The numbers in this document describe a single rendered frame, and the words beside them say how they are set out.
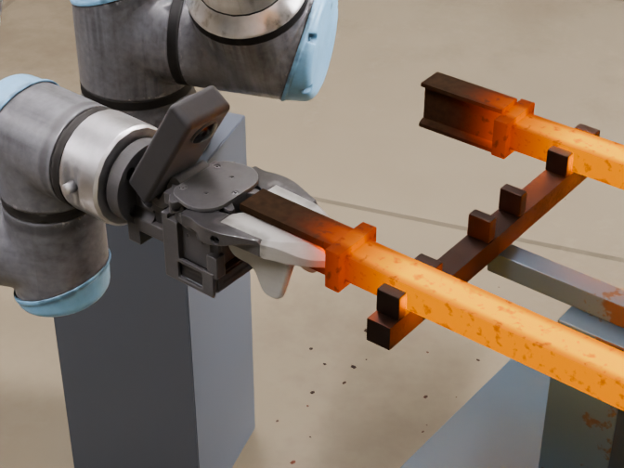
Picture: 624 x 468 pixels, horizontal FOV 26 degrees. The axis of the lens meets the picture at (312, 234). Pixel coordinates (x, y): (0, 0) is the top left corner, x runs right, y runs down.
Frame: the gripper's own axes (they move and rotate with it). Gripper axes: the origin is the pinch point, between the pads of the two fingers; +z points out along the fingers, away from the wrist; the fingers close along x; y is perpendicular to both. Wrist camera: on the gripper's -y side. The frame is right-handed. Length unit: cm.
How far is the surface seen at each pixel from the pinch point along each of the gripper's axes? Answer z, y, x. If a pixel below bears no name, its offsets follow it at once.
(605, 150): 10.5, -0.9, -23.6
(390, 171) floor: -91, 97, -139
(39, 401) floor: -94, 97, -42
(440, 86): -5.1, -2.0, -22.5
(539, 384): 7.0, 26.3, -23.9
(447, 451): 5.3, 26.3, -10.9
